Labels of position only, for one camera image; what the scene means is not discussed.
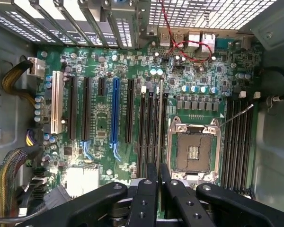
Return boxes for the red and black wire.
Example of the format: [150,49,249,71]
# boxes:
[159,0,216,63]

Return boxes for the silver socket locking lever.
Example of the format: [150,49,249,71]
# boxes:
[220,104,255,130]

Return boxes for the white PCI expansion slot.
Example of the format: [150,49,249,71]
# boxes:
[50,70,64,134]

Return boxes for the yellow black power wire bundle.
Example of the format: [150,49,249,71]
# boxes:
[1,60,37,107]

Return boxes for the thin black cable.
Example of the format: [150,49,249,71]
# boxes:
[0,184,71,225]

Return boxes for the silver USB port block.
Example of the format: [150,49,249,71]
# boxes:
[159,31,186,47]

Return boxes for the silver CPU socket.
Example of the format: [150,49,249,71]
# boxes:
[169,115,222,184]

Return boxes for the blue expansion slot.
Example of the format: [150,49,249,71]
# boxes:
[110,78,121,144]

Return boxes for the long black expansion slot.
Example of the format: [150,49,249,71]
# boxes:
[81,77,92,141]
[69,76,79,140]
[124,79,135,144]

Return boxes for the silver chipset heatsink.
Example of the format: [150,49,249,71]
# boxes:
[62,165,101,199]

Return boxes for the green motherboard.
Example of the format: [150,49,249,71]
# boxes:
[36,44,260,213]

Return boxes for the grey metal PC case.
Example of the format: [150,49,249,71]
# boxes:
[0,0,284,227]

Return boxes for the blue rear port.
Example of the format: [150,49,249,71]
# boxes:
[215,37,235,51]

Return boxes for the white cable clip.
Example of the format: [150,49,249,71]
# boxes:
[266,95,284,110]

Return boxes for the black SATA port block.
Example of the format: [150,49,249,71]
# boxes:
[31,165,48,200]

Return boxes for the thick black cable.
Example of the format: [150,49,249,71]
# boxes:
[254,67,284,102]

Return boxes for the black RAM slot white latch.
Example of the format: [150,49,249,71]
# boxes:
[136,86,147,184]
[242,91,261,192]
[229,91,247,191]

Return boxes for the metal expansion slot cover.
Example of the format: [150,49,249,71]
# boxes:
[101,0,139,49]

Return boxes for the silver ethernet port block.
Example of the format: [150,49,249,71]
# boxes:
[187,31,216,52]

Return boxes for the white power connector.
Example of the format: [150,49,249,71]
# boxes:
[27,56,46,80]

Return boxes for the braided multicolour wire bundle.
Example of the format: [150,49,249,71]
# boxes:
[0,147,29,216]

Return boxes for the short black expansion slot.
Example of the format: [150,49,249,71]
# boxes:
[98,77,107,96]

